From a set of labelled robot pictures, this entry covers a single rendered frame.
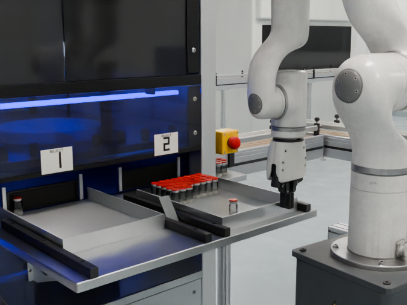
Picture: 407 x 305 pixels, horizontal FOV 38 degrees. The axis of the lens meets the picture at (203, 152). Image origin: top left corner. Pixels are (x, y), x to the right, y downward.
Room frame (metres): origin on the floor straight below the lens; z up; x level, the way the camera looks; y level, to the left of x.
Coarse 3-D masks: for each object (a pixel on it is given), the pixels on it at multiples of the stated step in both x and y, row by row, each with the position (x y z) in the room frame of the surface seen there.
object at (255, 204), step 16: (144, 192) 1.50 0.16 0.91; (224, 192) 1.61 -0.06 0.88; (240, 192) 1.59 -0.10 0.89; (256, 192) 1.54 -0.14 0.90; (272, 192) 1.50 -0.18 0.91; (176, 208) 1.40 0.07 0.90; (192, 208) 1.35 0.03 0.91; (208, 208) 1.46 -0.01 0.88; (224, 208) 1.46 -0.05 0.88; (240, 208) 1.46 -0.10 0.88; (256, 208) 1.34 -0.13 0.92; (272, 208) 1.38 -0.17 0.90; (224, 224) 1.27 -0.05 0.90; (240, 224) 1.31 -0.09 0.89
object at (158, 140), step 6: (174, 132) 1.66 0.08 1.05; (156, 138) 1.61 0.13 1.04; (162, 138) 1.62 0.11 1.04; (174, 138) 1.65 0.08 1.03; (156, 144) 1.61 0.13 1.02; (162, 144) 1.62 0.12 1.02; (174, 144) 1.65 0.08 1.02; (156, 150) 1.61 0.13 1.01; (162, 150) 1.62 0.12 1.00; (174, 150) 1.65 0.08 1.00
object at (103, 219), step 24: (96, 192) 1.52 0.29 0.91; (0, 216) 1.36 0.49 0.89; (24, 216) 1.39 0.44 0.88; (48, 216) 1.39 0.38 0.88; (72, 216) 1.39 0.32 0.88; (96, 216) 1.39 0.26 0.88; (120, 216) 1.39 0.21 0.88; (144, 216) 1.35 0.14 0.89; (48, 240) 1.18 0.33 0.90; (72, 240) 1.14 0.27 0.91; (96, 240) 1.18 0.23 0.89; (120, 240) 1.22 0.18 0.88
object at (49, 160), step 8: (48, 152) 1.39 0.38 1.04; (56, 152) 1.41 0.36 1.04; (64, 152) 1.42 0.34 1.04; (48, 160) 1.39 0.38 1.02; (56, 160) 1.41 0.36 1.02; (64, 160) 1.42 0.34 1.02; (72, 160) 1.44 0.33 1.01; (48, 168) 1.39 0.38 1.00; (56, 168) 1.41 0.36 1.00; (64, 168) 1.42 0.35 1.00; (72, 168) 1.43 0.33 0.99
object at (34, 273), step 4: (28, 264) 1.35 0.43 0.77; (28, 268) 1.35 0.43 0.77; (32, 268) 1.35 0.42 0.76; (36, 268) 1.34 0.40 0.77; (28, 272) 1.34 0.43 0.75; (32, 272) 1.35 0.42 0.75; (36, 272) 1.34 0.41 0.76; (40, 272) 1.32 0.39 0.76; (28, 276) 1.34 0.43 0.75; (32, 276) 1.35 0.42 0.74; (36, 276) 1.34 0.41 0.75; (40, 276) 1.32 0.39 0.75; (44, 276) 1.31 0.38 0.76; (48, 276) 1.29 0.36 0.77; (28, 280) 1.34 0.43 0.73; (32, 280) 1.35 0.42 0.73; (36, 280) 1.34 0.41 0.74; (40, 280) 1.32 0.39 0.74; (44, 280) 1.31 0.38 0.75; (48, 280) 1.29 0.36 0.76; (52, 280) 1.28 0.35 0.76
